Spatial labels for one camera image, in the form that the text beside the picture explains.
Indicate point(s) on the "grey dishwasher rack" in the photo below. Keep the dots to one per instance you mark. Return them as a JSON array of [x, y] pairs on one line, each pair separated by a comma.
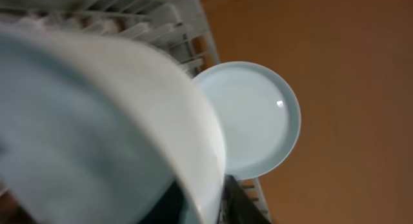
[[167, 25]]

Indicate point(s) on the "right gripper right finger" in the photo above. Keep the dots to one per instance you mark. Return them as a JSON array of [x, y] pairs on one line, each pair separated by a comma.
[[237, 207]]

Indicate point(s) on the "pale green bowl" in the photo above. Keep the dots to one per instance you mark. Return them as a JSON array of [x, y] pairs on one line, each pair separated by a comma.
[[94, 129]]

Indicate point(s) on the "light blue plate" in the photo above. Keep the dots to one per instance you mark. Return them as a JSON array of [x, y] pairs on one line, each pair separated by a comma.
[[259, 114]]

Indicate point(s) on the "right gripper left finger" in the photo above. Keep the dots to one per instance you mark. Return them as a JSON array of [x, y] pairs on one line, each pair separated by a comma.
[[169, 209]]

